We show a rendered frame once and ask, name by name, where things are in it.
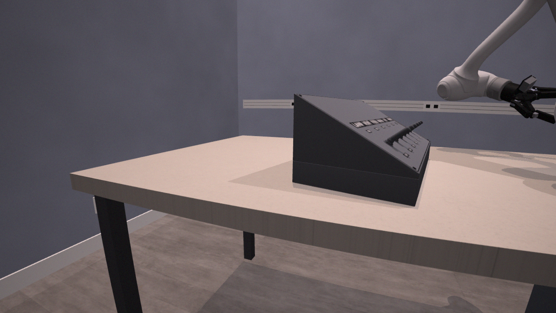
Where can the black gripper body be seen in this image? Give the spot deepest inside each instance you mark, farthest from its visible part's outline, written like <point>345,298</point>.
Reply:
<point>510,92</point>

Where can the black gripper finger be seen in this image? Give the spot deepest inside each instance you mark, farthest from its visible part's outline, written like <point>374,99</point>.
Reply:
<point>543,92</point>
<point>527,110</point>

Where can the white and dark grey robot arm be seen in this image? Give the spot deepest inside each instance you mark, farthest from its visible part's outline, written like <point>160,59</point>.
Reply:
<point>468,81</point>

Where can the dark grey control console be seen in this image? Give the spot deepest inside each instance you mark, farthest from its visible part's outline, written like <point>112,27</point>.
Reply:
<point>348,146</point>

